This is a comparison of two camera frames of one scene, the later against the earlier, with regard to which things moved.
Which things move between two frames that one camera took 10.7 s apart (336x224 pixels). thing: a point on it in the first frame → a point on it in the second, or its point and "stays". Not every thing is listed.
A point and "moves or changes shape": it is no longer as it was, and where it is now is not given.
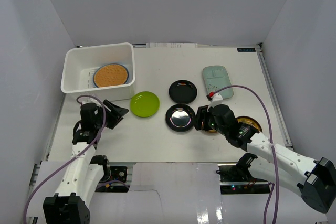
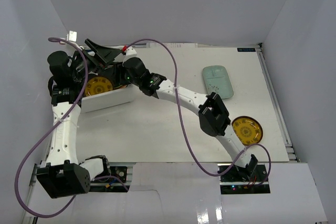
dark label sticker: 245,49 stays
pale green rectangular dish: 216,77 stays
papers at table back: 171,45 stays
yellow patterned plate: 212,131 moves or changes shape
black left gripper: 111,115 → 92,53
